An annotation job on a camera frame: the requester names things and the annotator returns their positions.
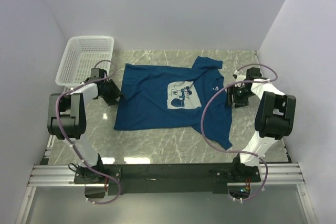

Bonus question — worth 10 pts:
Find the blue printed t-shirt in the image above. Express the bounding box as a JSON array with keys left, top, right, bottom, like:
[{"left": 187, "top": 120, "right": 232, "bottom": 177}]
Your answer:
[{"left": 114, "top": 57, "right": 232, "bottom": 150}]

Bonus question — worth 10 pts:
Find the white plastic basket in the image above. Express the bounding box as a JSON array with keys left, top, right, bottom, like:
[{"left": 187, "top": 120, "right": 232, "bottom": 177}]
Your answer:
[{"left": 55, "top": 36, "right": 114, "bottom": 88}]

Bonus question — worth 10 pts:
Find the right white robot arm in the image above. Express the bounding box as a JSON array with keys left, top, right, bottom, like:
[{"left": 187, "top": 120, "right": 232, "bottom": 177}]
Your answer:
[{"left": 226, "top": 67, "right": 296, "bottom": 176}]

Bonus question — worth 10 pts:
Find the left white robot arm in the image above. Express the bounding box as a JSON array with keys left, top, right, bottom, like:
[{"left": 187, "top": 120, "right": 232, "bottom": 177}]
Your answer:
[{"left": 47, "top": 67, "right": 123, "bottom": 175}]

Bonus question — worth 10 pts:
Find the black base beam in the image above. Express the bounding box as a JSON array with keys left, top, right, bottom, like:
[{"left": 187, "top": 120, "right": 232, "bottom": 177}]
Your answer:
[{"left": 74, "top": 163, "right": 261, "bottom": 196}]

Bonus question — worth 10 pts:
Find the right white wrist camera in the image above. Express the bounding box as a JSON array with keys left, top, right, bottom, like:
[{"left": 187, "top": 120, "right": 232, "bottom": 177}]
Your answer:
[{"left": 233, "top": 70, "right": 246, "bottom": 88}]

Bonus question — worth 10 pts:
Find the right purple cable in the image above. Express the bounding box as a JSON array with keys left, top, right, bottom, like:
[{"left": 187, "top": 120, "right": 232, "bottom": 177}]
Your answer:
[{"left": 201, "top": 63, "right": 279, "bottom": 203}]

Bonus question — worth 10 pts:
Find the aluminium frame rail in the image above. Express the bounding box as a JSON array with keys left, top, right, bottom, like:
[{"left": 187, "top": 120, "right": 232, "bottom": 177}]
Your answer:
[{"left": 27, "top": 163, "right": 87, "bottom": 187}]

